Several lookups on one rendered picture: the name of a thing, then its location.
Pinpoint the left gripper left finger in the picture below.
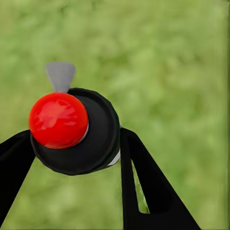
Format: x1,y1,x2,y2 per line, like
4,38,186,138
0,129,36,227

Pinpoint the pesticide atomizer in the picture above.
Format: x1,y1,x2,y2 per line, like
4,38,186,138
29,61,121,176

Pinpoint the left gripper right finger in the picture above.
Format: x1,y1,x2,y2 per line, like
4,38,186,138
120,127,201,230

